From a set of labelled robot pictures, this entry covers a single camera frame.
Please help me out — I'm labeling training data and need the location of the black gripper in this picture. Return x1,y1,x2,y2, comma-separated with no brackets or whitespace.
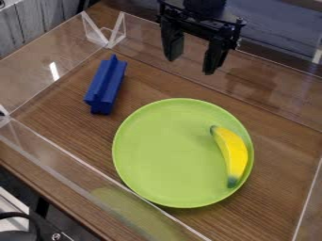
158,0,247,75

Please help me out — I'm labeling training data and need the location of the yellow toy banana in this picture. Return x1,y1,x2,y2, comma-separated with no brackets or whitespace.
210,125,249,188

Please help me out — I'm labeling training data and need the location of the green round plate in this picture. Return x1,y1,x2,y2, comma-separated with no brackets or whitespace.
113,98,254,209

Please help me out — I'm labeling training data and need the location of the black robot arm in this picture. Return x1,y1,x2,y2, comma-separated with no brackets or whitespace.
158,0,247,75

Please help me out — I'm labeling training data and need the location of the blue cross-shaped block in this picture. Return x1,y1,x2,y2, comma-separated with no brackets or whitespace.
83,55,127,115

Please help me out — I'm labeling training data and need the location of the clear acrylic corner bracket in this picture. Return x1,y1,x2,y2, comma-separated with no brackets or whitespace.
80,11,127,49

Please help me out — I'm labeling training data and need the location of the clear acrylic front wall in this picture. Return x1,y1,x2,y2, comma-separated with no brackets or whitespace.
0,117,211,241

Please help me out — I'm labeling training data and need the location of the black cable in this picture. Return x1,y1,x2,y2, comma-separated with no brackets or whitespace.
0,212,43,241

